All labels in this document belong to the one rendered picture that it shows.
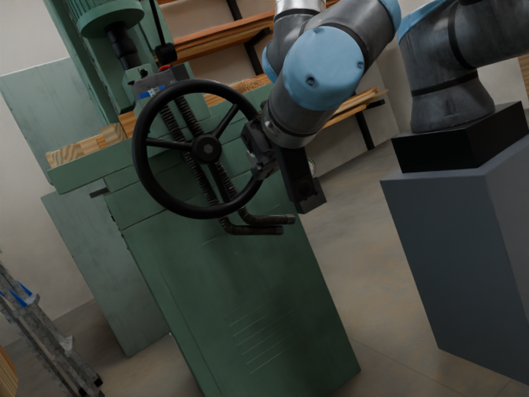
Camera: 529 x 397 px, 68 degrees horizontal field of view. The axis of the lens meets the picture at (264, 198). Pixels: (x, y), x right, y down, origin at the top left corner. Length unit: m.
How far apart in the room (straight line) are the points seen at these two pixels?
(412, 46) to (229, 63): 3.03
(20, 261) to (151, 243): 2.57
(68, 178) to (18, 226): 2.52
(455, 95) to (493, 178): 0.21
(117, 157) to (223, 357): 0.57
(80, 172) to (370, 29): 0.69
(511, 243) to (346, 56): 0.63
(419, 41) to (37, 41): 3.09
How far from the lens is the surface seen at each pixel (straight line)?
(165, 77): 0.93
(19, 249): 3.49
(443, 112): 1.00
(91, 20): 1.14
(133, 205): 0.98
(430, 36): 0.99
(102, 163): 0.97
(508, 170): 0.98
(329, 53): 0.49
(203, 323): 1.06
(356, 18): 0.55
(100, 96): 1.34
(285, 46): 0.66
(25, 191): 3.47
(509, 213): 0.98
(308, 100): 0.48
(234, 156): 1.03
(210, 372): 1.12
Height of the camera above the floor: 0.83
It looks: 11 degrees down
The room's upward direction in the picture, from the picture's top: 23 degrees counter-clockwise
